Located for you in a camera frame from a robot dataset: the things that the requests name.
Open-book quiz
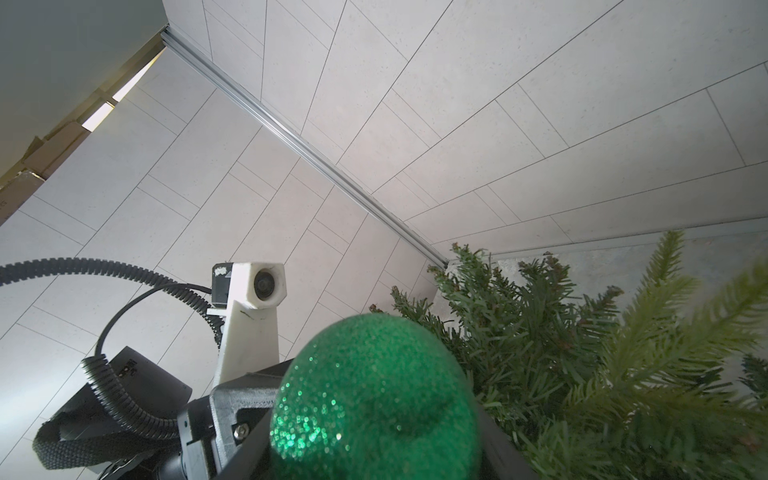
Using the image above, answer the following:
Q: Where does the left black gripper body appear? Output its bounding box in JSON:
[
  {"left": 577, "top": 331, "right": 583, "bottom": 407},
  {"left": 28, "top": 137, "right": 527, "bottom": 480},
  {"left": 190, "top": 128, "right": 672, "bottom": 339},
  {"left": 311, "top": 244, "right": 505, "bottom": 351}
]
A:
[{"left": 177, "top": 360, "right": 291, "bottom": 479}]

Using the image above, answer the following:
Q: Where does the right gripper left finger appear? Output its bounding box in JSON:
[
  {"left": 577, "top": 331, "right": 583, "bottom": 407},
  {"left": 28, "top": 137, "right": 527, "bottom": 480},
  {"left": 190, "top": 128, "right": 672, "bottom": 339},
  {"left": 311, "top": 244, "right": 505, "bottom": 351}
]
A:
[{"left": 215, "top": 409, "right": 277, "bottom": 480}]

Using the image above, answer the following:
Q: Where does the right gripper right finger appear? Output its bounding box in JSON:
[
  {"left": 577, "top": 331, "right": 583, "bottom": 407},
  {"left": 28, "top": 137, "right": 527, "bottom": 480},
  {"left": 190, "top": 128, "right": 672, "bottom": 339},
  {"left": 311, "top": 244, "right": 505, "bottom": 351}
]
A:
[{"left": 477, "top": 404, "right": 539, "bottom": 480}]

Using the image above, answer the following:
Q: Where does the green glitter ball ornament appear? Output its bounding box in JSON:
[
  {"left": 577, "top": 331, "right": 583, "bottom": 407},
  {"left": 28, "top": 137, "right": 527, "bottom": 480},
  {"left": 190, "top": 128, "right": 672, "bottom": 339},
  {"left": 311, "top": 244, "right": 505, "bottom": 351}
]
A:
[{"left": 270, "top": 314, "right": 482, "bottom": 479}]

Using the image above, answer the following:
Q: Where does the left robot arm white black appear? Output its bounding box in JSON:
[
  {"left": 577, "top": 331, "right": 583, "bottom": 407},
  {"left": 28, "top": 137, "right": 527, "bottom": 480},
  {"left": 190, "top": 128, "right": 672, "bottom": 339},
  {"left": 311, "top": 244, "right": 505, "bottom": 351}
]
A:
[{"left": 33, "top": 347, "right": 290, "bottom": 479}]

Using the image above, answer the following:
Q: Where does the small green christmas tree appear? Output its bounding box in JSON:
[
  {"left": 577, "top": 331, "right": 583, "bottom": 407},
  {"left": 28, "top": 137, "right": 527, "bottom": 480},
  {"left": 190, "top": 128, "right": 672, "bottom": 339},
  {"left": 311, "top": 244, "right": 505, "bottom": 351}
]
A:
[{"left": 391, "top": 230, "right": 767, "bottom": 479}]

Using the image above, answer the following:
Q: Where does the left corner aluminium profile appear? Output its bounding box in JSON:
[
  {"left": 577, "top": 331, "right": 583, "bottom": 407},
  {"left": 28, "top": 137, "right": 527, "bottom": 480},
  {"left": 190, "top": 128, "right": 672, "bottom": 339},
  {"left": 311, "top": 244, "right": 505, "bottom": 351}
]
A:
[{"left": 161, "top": 26, "right": 449, "bottom": 268}]

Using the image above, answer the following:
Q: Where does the left black corrugated cable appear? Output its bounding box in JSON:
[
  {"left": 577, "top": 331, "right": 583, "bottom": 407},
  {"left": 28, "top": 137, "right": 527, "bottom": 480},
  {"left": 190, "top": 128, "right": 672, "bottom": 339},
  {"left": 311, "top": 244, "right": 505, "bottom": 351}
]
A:
[{"left": 0, "top": 257, "right": 226, "bottom": 442}]

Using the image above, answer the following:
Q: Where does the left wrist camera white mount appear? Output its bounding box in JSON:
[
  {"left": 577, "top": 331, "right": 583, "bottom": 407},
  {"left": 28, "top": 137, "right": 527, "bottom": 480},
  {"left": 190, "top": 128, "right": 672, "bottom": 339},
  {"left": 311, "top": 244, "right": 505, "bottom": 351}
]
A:
[{"left": 208, "top": 262, "right": 287, "bottom": 386}]

